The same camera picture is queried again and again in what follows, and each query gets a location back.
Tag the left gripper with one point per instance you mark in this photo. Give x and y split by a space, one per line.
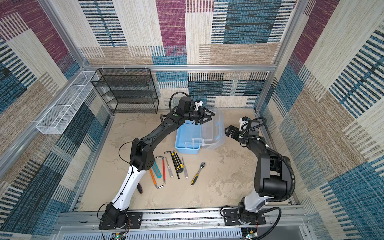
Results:
201 116

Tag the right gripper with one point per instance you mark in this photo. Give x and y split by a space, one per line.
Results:
234 135

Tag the light blue plastic toolbox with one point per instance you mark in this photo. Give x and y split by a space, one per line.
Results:
191 138

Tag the yellow handled ratchet wrench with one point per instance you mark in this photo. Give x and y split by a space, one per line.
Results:
197 174

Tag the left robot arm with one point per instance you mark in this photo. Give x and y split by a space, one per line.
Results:
182 108

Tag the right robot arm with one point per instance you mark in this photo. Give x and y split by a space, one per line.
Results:
274 179

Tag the long black hex key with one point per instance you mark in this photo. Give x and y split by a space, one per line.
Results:
174 162

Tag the yellow black utility knife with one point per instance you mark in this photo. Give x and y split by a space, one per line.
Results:
180 166

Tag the teal utility knife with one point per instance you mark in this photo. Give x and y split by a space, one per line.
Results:
157 171

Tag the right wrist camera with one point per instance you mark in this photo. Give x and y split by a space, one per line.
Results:
243 123

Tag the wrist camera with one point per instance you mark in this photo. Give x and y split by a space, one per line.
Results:
198 104
243 123

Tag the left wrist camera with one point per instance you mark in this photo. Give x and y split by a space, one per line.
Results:
198 104

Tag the small clear handled screwdriver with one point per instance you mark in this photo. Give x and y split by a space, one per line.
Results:
169 168

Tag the red handled hex key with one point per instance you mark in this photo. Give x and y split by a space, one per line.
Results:
164 173

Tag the orange handled hex key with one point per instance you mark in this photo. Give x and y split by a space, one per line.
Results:
153 177

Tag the black wire mesh shelf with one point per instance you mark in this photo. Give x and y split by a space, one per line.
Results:
127 90

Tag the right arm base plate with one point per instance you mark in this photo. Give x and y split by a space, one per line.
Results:
232 217

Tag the aluminium front rail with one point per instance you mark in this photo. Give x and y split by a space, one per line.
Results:
167 224

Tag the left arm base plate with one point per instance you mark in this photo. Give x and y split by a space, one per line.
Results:
121 221

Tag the white wire mesh basket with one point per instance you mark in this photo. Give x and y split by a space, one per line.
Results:
59 116

